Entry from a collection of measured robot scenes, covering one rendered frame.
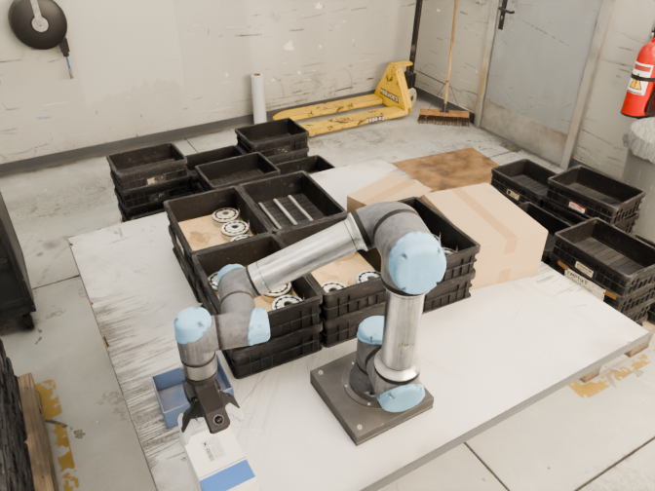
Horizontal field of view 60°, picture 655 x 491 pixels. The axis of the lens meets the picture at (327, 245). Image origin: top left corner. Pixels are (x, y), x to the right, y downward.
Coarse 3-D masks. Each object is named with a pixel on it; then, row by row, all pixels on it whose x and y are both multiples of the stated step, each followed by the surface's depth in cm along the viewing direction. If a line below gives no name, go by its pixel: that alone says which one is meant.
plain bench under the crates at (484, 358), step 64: (128, 256) 226; (128, 320) 194; (448, 320) 194; (512, 320) 194; (576, 320) 194; (128, 384) 170; (256, 384) 170; (448, 384) 170; (512, 384) 170; (256, 448) 152; (320, 448) 152; (384, 448) 152; (448, 448) 155
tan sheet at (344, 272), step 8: (360, 256) 203; (328, 264) 199; (336, 264) 199; (344, 264) 199; (352, 264) 199; (360, 264) 199; (368, 264) 199; (312, 272) 196; (320, 272) 196; (328, 272) 196; (336, 272) 196; (344, 272) 196; (352, 272) 196; (360, 272) 196; (320, 280) 192; (328, 280) 192; (336, 280) 192; (344, 280) 192; (352, 280) 192
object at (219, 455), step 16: (208, 432) 145; (224, 432) 145; (192, 448) 141; (208, 448) 141; (224, 448) 141; (240, 448) 141; (192, 464) 137; (208, 464) 137; (224, 464) 137; (240, 464) 137; (208, 480) 134; (224, 480) 134; (240, 480) 134; (256, 480) 134
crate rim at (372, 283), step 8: (336, 216) 207; (344, 216) 207; (312, 224) 203; (280, 232) 198; (288, 232) 199; (280, 240) 194; (312, 280) 175; (368, 280) 175; (376, 280) 175; (320, 288) 172; (344, 288) 172; (352, 288) 172; (360, 288) 174; (368, 288) 176; (328, 296) 169; (336, 296) 171; (344, 296) 172
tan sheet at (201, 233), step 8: (208, 216) 226; (184, 224) 221; (192, 224) 221; (200, 224) 221; (208, 224) 221; (184, 232) 217; (192, 232) 217; (200, 232) 217; (208, 232) 217; (216, 232) 217; (192, 240) 212; (200, 240) 212; (208, 240) 212; (216, 240) 212; (224, 240) 212; (192, 248) 207; (200, 248) 207
